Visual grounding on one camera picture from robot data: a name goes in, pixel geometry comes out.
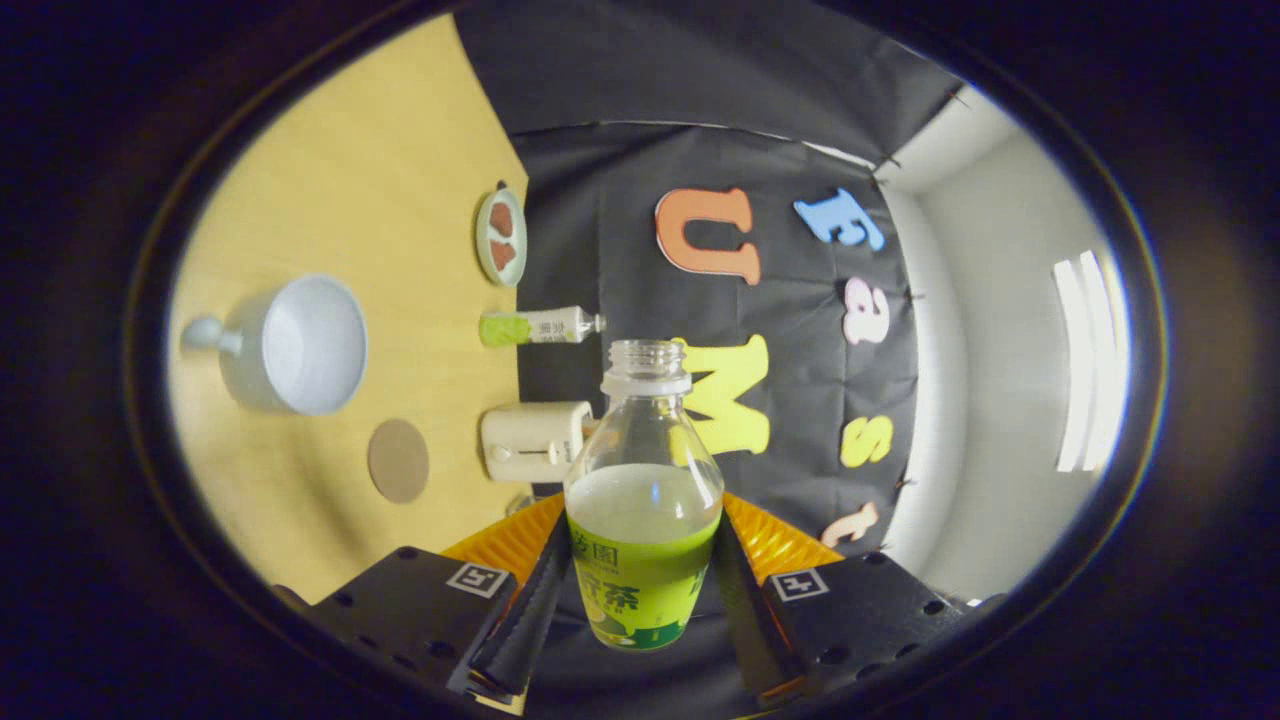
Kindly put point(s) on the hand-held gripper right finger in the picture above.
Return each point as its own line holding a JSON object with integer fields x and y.
{"x": 745, "y": 620}

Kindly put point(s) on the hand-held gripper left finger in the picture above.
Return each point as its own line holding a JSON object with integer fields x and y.
{"x": 525, "y": 630}

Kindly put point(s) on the clear juice bottle green label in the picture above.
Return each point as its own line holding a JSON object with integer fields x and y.
{"x": 645, "y": 585}

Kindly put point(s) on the round brown coaster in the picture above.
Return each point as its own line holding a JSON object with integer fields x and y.
{"x": 398, "y": 461}

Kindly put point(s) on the white cup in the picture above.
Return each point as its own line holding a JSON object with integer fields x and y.
{"x": 310, "y": 345}

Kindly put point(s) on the small bottle with green liquid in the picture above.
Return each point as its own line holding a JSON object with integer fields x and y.
{"x": 530, "y": 327}

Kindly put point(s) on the white toaster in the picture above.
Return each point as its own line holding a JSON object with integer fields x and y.
{"x": 530, "y": 442}

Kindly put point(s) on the brown meat piece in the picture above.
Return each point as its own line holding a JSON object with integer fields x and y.
{"x": 503, "y": 254}
{"x": 501, "y": 220}

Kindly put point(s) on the round grey plate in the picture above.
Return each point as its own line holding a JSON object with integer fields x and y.
{"x": 483, "y": 250}

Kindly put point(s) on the wooden table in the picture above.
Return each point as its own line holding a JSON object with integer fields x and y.
{"x": 330, "y": 180}

